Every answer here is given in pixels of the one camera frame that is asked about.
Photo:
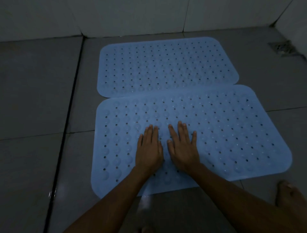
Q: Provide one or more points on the blue bath mat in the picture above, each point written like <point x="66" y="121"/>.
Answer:
<point x="227" y="132"/>
<point x="168" y="64"/>

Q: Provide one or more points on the square metal floor drain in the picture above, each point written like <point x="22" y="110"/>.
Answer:
<point x="284" y="49"/>

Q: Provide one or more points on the person's left hand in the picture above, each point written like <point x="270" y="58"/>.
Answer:
<point x="150" y="153"/>

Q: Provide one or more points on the person's right forearm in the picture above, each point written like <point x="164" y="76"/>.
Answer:
<point x="244" y="206"/>

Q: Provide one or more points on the person's right hand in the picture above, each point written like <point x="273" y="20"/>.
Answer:
<point x="184" y="151"/>

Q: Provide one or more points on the person's left forearm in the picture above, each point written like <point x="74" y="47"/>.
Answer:
<point x="108" y="206"/>

